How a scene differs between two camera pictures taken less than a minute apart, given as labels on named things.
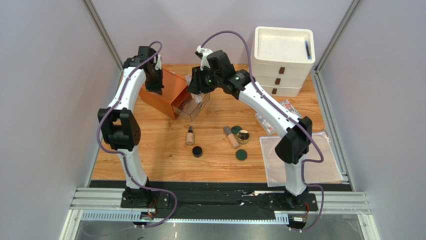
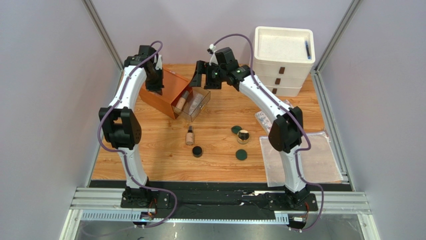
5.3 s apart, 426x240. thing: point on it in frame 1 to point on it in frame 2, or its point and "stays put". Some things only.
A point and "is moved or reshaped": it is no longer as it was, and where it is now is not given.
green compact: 235,129 stays put
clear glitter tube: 199,97 is moved or reshaped
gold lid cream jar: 243,136 stays put
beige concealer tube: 234,141 to 181,101
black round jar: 197,151 stays put
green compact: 241,154 stays put
